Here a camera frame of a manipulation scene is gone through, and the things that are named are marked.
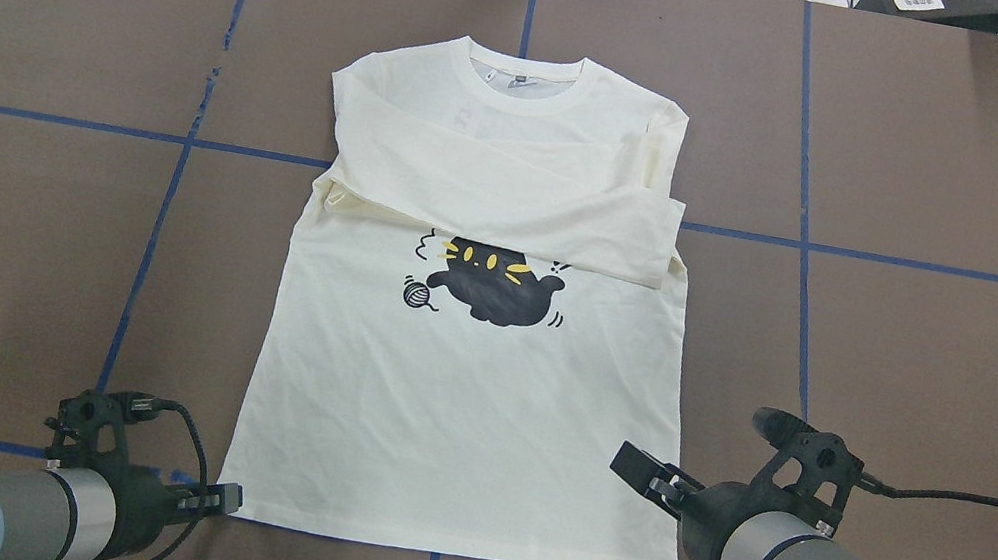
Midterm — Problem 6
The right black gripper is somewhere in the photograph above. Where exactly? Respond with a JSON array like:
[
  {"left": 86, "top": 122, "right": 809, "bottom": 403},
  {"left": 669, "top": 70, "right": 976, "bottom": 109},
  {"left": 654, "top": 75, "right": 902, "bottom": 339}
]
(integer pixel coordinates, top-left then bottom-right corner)
[{"left": 610, "top": 440, "right": 773, "bottom": 560}]

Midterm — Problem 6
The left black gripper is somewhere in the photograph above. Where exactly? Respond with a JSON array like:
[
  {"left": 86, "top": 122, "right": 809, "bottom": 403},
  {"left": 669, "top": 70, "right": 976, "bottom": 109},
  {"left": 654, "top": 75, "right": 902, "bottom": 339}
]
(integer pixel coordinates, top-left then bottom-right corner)
[{"left": 103, "top": 465, "right": 244, "bottom": 556}]

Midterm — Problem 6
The cream long-sleeve cat shirt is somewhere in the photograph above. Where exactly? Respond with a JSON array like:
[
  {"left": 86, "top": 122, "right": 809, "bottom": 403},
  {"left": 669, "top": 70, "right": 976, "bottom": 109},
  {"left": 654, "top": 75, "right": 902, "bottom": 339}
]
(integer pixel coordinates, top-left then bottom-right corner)
[{"left": 219, "top": 37, "right": 689, "bottom": 560}]

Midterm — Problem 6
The black box with label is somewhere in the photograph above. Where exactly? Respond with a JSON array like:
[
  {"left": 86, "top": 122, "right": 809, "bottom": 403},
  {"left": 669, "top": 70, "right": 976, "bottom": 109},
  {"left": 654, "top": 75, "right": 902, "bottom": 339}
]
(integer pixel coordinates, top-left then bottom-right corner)
[{"left": 852, "top": 0, "right": 998, "bottom": 35}]

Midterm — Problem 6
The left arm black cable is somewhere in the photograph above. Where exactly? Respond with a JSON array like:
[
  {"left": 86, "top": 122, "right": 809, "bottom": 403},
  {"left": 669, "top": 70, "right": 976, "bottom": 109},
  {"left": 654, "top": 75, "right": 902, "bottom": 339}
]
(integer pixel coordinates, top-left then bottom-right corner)
[{"left": 97, "top": 392, "right": 223, "bottom": 560}]

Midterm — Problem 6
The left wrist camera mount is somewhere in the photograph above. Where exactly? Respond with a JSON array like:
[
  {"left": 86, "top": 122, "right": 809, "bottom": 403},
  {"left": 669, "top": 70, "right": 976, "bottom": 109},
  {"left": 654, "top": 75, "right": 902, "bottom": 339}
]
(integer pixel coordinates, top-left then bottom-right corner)
[{"left": 43, "top": 390, "right": 167, "bottom": 479}]

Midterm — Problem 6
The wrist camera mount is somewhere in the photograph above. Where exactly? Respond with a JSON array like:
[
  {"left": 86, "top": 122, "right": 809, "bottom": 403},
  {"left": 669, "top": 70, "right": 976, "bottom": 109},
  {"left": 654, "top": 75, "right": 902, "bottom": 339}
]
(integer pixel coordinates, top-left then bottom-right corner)
[
  {"left": 43, "top": 390, "right": 167, "bottom": 479},
  {"left": 739, "top": 407, "right": 864, "bottom": 538}
]

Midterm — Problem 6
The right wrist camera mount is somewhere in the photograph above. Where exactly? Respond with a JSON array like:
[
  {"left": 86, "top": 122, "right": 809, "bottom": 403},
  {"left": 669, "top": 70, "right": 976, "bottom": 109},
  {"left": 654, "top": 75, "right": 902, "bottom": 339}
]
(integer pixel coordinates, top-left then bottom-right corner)
[{"left": 739, "top": 407, "right": 864, "bottom": 538}]

